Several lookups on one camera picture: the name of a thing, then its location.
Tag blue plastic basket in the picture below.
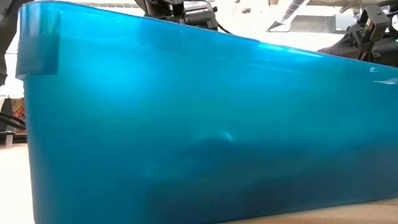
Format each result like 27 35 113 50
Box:
15 0 398 224

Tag patterned hanging cloth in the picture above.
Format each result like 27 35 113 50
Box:
10 97 26 135

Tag grey right wrist camera bracket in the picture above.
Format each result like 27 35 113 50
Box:
358 5 391 37

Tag black metal frame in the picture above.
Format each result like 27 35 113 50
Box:
0 111 27 146

